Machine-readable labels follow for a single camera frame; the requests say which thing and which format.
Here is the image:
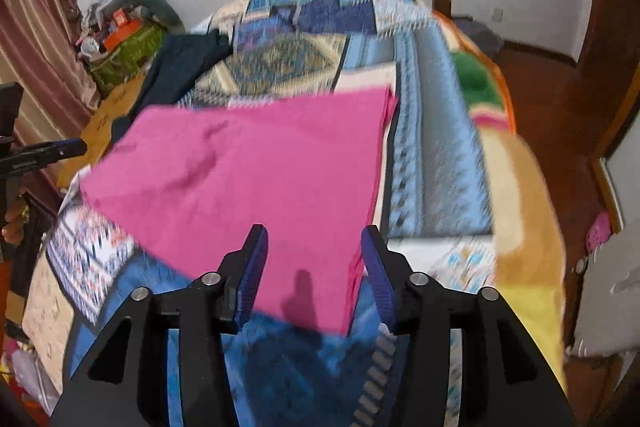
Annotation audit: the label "pink fluffy object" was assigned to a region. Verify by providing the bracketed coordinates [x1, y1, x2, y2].
[585, 211, 613, 254]

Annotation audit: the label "striped brown curtain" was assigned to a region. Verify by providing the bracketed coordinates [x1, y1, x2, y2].
[0, 0, 101, 212]

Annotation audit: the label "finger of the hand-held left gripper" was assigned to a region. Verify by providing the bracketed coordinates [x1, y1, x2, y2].
[10, 139, 89, 172]

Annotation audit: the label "orange yellow plush blanket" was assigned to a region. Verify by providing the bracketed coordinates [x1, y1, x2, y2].
[432, 9, 570, 400]

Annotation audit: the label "pink pants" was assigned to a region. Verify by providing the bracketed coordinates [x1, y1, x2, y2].
[80, 87, 401, 338]

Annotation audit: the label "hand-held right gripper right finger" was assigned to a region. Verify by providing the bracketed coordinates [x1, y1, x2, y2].
[361, 225, 577, 427]

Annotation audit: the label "blue patchwork printed blanket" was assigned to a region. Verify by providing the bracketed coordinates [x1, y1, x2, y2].
[22, 0, 501, 427]

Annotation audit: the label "orange box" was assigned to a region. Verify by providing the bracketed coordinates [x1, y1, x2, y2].
[102, 9, 143, 52]

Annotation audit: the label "brown wooden door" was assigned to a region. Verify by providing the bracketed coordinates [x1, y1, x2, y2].
[575, 0, 640, 158]

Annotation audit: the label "grey fabric cushion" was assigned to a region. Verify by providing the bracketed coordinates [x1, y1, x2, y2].
[565, 219, 640, 358]

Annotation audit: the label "person's left hand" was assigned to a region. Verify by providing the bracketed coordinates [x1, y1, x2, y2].
[0, 188, 29, 246]

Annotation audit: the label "dark navy cloth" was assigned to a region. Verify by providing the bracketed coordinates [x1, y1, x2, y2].
[111, 29, 234, 144]

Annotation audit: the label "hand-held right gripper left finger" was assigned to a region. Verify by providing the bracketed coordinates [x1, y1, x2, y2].
[50, 224, 269, 427]

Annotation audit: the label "green patterned bag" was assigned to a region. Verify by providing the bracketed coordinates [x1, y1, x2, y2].
[85, 23, 168, 98]

